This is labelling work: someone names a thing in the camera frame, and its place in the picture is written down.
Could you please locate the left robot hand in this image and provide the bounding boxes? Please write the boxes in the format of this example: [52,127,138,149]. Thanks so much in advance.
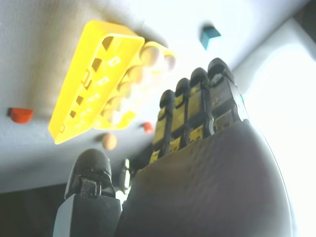
[52,57,301,237]

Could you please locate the brown egg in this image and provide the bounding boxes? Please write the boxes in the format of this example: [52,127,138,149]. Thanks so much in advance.
[102,133,118,151]

